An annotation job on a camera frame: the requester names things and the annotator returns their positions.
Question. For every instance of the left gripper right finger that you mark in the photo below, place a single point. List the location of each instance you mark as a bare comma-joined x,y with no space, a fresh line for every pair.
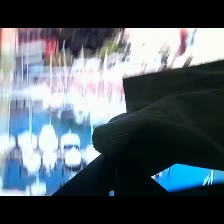
136,183

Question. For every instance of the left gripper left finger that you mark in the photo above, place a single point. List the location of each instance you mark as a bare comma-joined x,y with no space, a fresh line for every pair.
91,180

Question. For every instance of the black garment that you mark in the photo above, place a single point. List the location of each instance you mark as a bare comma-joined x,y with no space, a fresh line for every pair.
173,120

